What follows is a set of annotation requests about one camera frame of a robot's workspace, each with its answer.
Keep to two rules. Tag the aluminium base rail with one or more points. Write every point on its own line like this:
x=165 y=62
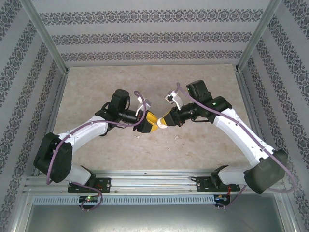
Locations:
x=149 y=181

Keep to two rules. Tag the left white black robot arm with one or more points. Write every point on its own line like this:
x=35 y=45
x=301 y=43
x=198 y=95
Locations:
x=79 y=135

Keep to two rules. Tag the right controller circuit board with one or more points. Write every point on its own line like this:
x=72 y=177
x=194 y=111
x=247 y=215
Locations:
x=220 y=198

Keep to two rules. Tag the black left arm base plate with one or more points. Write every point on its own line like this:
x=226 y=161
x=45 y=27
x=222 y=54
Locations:
x=103 y=184

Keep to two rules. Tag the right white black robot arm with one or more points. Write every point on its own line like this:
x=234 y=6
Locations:
x=241 y=137

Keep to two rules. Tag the left controller circuit board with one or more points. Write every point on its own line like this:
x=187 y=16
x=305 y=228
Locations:
x=89 y=198

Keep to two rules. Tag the aluminium frame post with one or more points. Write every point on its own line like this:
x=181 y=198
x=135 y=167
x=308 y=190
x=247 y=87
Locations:
x=45 y=36
x=257 y=36

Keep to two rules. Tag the aluminium table side rail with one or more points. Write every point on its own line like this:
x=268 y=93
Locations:
x=248 y=104

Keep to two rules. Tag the white earbud charging case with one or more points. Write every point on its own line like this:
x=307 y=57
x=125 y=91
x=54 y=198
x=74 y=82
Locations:
x=161 y=124

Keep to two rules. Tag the controller circuit board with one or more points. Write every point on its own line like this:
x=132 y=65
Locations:
x=89 y=198
x=220 y=198

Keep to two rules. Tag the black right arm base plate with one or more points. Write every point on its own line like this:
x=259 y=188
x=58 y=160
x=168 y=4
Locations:
x=202 y=184

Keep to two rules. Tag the grey metal sheet panel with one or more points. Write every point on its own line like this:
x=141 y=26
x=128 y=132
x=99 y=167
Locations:
x=154 y=220

